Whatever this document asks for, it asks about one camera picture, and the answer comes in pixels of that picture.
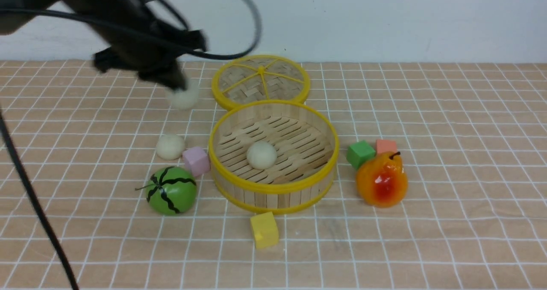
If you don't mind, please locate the white bun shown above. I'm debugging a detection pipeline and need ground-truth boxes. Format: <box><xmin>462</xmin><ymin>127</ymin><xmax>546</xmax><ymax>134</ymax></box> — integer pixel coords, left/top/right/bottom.
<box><xmin>246</xmin><ymin>141</ymin><xmax>277</xmax><ymax>170</ymax></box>
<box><xmin>156</xmin><ymin>134</ymin><xmax>186</xmax><ymax>160</ymax></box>
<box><xmin>165</xmin><ymin>79</ymin><xmax>200</xmax><ymax>110</ymax></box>

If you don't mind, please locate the green toy watermelon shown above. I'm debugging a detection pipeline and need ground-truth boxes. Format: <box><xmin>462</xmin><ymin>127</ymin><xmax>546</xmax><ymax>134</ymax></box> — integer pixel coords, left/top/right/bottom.
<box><xmin>135</xmin><ymin>166</ymin><xmax>197</xmax><ymax>216</ymax></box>

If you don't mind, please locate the pink foam cube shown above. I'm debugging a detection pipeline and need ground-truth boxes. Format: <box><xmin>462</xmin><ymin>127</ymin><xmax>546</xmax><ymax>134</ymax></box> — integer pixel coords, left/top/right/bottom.
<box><xmin>182</xmin><ymin>146</ymin><xmax>211</xmax><ymax>177</ymax></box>

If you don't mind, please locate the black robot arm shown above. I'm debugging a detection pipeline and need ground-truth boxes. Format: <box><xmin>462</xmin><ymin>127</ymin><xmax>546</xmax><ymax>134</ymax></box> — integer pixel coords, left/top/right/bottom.
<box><xmin>0</xmin><ymin>0</ymin><xmax>207</xmax><ymax>90</ymax></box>

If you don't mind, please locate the checkered orange tablecloth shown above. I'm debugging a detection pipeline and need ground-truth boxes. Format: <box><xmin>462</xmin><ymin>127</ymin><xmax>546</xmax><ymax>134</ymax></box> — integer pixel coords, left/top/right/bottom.
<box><xmin>0</xmin><ymin>61</ymin><xmax>547</xmax><ymax>290</ymax></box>

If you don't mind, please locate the orange foam cube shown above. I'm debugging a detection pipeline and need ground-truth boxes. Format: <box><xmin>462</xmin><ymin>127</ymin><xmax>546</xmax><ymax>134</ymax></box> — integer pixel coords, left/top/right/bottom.
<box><xmin>376</xmin><ymin>139</ymin><xmax>398</xmax><ymax>156</ymax></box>

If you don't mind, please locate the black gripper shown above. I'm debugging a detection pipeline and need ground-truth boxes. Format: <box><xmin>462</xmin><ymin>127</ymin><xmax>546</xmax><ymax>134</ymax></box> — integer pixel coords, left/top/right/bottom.
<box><xmin>62</xmin><ymin>0</ymin><xmax>208</xmax><ymax>91</ymax></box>

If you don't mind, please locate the orange toy pear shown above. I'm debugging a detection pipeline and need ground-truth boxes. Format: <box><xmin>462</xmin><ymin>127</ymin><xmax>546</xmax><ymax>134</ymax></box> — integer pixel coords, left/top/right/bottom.
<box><xmin>356</xmin><ymin>152</ymin><xmax>409</xmax><ymax>208</ymax></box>

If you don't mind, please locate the green foam cube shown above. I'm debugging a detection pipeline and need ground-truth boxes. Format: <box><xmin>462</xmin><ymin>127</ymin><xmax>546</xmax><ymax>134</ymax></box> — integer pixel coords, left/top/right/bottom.
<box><xmin>346</xmin><ymin>140</ymin><xmax>376</xmax><ymax>170</ymax></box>

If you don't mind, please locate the bamboo steamer lid yellow rim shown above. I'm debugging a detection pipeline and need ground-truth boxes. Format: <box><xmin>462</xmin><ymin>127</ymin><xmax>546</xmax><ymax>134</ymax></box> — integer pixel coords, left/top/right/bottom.
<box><xmin>211</xmin><ymin>55</ymin><xmax>311</xmax><ymax>111</ymax></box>

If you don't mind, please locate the white bun back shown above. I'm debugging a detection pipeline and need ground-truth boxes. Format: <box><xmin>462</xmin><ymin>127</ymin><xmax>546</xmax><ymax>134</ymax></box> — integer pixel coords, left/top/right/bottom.
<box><xmin>156</xmin><ymin>134</ymin><xmax>186</xmax><ymax>160</ymax></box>

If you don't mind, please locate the yellow foam cube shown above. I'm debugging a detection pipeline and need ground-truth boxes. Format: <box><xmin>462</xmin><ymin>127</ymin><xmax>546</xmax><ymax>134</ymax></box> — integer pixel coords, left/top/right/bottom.
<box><xmin>250</xmin><ymin>212</ymin><xmax>279</xmax><ymax>249</ymax></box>

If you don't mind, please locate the white bun front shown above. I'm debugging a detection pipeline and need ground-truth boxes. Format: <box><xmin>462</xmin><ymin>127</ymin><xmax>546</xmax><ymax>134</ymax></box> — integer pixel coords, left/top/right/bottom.
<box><xmin>246</xmin><ymin>141</ymin><xmax>277</xmax><ymax>170</ymax></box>

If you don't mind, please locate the black cable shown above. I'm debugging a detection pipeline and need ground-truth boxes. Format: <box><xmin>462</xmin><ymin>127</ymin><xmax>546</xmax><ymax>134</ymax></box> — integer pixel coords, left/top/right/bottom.
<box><xmin>0</xmin><ymin>0</ymin><xmax>263</xmax><ymax>290</ymax></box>

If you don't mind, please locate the bamboo steamer tray yellow rim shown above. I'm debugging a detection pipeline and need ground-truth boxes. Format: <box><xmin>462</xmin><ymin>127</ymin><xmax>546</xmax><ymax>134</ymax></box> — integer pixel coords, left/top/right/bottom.
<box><xmin>209</xmin><ymin>100</ymin><xmax>340</xmax><ymax>214</ymax></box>

